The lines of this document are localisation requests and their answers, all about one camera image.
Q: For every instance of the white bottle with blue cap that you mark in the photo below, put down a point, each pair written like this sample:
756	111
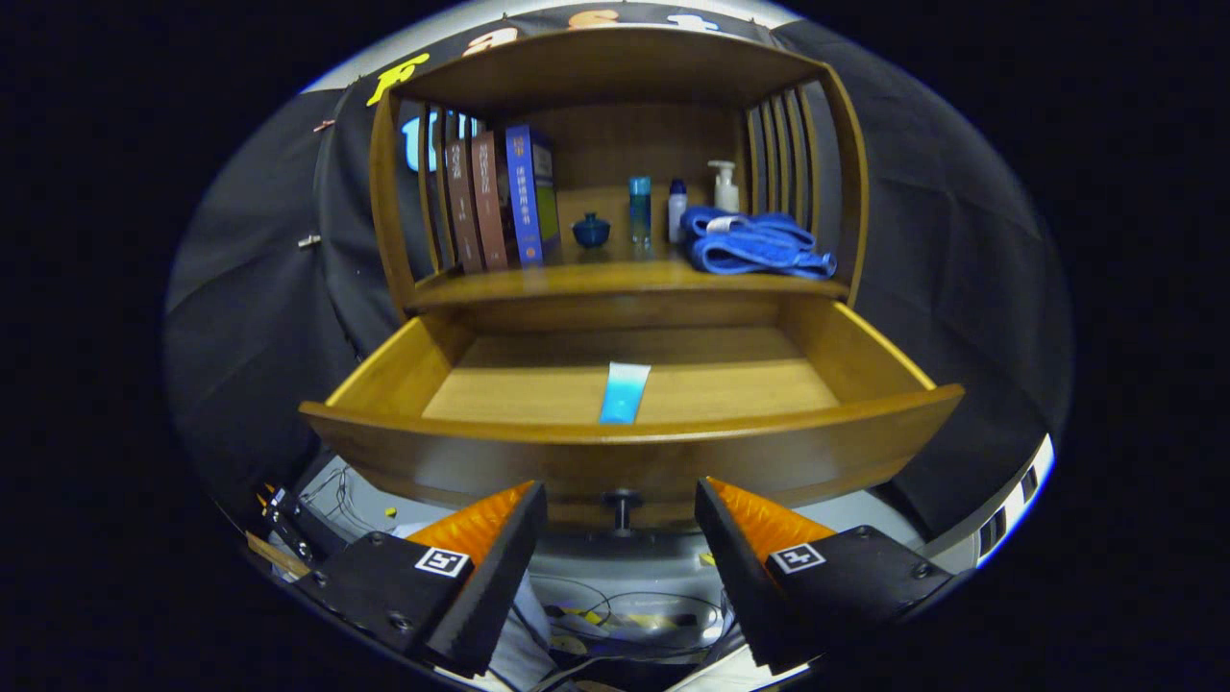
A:
677	216

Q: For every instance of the dark teal lidded cup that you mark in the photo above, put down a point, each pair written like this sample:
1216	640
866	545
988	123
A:
591	233

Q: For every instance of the wooden cabinet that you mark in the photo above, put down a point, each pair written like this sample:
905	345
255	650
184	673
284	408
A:
615	135

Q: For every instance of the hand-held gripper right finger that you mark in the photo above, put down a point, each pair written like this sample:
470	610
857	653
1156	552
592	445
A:
740	577

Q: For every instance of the white pump bottle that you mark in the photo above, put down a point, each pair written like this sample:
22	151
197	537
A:
725	195

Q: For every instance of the clear bottle with teal cap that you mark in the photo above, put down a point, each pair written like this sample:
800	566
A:
640	211

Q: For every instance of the folded blue towel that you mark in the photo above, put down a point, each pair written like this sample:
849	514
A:
759	250

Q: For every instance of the blue book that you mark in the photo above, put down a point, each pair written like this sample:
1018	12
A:
524	192

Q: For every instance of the blue squeeze tube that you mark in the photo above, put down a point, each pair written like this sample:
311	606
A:
625	394

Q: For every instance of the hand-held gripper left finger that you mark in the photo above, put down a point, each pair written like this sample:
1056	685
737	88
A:
495	577

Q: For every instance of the brown book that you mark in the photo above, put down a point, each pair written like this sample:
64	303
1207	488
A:
463	207
488	202

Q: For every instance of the wooden drawer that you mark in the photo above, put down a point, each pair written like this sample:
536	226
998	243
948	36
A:
538	384

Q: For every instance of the wooden countertop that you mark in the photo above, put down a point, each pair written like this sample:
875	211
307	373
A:
615	274

